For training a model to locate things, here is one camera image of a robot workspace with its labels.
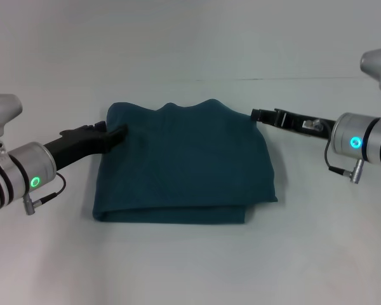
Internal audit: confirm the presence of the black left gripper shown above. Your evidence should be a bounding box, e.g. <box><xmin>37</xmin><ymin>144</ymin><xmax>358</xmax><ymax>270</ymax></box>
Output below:
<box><xmin>43</xmin><ymin>121</ymin><xmax>129</xmax><ymax>173</ymax></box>

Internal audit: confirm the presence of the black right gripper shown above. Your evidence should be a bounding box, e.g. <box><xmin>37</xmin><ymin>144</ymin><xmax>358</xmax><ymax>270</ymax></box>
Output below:
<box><xmin>251</xmin><ymin>108</ymin><xmax>338</xmax><ymax>141</ymax></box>

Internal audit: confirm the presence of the blue shirt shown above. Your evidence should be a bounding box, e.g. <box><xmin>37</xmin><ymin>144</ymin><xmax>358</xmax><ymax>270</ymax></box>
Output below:
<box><xmin>92</xmin><ymin>98</ymin><xmax>279</xmax><ymax>225</ymax></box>

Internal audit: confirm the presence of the black cable with silver plug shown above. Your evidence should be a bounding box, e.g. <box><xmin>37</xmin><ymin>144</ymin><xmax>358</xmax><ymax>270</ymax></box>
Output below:
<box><xmin>324</xmin><ymin>139</ymin><xmax>366</xmax><ymax>185</ymax></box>
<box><xmin>24</xmin><ymin>172</ymin><xmax>67</xmax><ymax>217</ymax></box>

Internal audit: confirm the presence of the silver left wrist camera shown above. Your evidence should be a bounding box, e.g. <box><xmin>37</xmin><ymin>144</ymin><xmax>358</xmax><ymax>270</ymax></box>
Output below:
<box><xmin>0</xmin><ymin>93</ymin><xmax>24</xmax><ymax>159</ymax></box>

